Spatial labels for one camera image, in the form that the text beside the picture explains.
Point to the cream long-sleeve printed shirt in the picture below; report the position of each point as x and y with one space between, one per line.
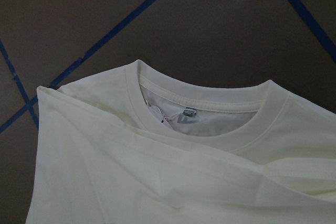
132 145

